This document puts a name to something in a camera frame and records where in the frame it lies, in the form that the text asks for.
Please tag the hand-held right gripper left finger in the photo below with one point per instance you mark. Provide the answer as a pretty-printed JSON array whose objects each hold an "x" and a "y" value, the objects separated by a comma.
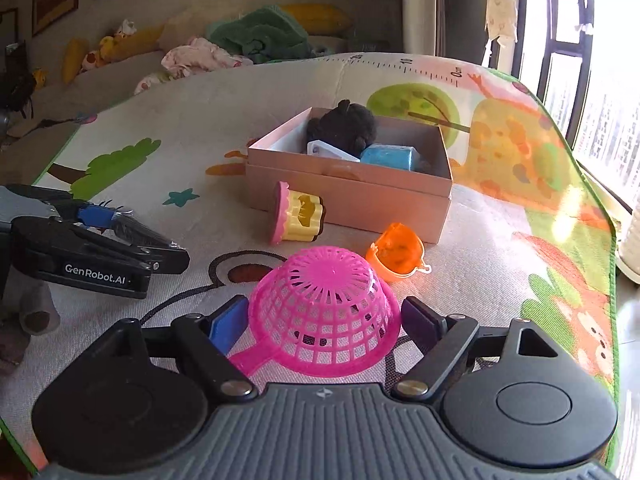
[{"x": 227, "y": 327}]

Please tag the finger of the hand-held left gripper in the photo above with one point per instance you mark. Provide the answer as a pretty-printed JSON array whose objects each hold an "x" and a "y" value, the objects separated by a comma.
[
  {"x": 165, "y": 260},
  {"x": 95, "y": 216}
]

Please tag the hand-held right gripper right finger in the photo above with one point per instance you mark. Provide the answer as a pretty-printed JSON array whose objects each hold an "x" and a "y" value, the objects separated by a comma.
[{"x": 422, "y": 322}]

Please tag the orange plastic toy cup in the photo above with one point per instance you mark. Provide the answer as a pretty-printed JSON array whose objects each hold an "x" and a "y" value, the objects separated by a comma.
[{"x": 395, "y": 250}]

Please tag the pink plastic toy strainer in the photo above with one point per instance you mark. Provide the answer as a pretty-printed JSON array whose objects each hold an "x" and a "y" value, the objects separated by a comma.
[{"x": 320, "y": 280}]

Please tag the yellow and pink cupcake toy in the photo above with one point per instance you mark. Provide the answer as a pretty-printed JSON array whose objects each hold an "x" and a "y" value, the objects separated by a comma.
[{"x": 302, "y": 215}]

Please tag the pink cardboard box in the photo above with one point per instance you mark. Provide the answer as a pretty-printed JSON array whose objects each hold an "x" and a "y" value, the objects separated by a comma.
[{"x": 350, "y": 205}]

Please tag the blue plastic packet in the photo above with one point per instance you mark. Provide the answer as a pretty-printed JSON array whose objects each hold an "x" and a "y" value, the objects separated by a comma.
[{"x": 390, "y": 156}]

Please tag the white battery charger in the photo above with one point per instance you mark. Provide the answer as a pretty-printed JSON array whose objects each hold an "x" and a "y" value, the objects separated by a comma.
[{"x": 325, "y": 150}]

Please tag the black plush cat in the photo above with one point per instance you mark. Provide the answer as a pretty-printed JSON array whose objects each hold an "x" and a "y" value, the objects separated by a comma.
[{"x": 345, "y": 125}]

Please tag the white ribbed container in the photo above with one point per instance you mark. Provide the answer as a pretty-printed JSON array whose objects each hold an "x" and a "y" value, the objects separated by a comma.
[{"x": 631, "y": 250}]

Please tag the grey cloth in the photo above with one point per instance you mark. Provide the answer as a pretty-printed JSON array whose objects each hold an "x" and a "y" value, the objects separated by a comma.
[{"x": 35, "y": 310}]

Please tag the printed cartoon play mat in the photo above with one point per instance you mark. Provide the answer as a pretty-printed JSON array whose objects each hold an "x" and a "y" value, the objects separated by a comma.
[{"x": 480, "y": 270}]

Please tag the grey sofa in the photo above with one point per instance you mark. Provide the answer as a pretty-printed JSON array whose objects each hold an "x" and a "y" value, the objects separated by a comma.
[{"x": 75, "y": 100}]

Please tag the black bag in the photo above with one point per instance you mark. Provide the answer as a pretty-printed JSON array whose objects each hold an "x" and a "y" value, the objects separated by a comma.
[{"x": 15, "y": 85}]

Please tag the spotted mushroom plush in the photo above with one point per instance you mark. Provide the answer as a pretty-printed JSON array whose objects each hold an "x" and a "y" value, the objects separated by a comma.
[{"x": 90, "y": 62}]

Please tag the yellow plush pillow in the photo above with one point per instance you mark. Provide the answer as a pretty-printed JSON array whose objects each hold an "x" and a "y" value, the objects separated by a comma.
[{"x": 75, "y": 60}]

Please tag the yellow banana plush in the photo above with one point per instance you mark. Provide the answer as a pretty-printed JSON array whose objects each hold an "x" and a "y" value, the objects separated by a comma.
[{"x": 135, "y": 42}]

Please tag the pink floral cloth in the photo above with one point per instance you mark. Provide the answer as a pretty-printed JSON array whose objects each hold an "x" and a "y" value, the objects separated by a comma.
[{"x": 200, "y": 57}]

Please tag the dark framed picture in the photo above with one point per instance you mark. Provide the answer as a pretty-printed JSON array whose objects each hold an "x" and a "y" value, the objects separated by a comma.
[{"x": 9, "y": 27}]

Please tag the beige pillow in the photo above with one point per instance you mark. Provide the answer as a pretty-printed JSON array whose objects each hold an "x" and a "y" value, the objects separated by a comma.
[{"x": 185, "y": 27}]

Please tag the green towel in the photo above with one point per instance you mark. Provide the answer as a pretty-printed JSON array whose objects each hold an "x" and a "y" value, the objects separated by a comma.
[{"x": 260, "y": 32}]

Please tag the grey curtain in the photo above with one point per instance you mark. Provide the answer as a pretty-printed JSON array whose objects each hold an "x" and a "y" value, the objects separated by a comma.
[{"x": 450, "y": 10}]

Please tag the white hanging garment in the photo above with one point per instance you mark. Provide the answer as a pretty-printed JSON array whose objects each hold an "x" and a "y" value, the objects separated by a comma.
[{"x": 500, "y": 17}]

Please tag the black window frame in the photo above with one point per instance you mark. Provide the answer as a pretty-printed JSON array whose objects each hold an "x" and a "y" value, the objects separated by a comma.
[{"x": 565, "y": 48}]

